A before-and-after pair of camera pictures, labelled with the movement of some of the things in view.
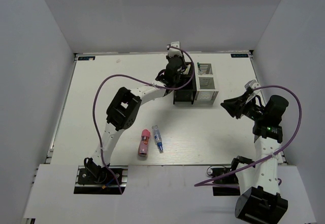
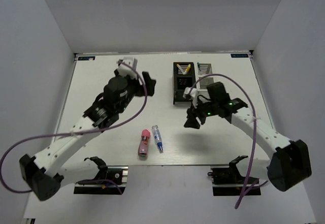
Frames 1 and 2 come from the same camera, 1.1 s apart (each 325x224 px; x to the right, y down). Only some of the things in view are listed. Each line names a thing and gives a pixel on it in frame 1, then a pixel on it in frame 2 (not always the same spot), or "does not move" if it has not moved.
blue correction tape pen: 157,137 does not move
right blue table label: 239,55 does not move
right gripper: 236,106 → 192,121
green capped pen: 199,66 does not move
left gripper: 183,63 → 150,83
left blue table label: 86,58 does not move
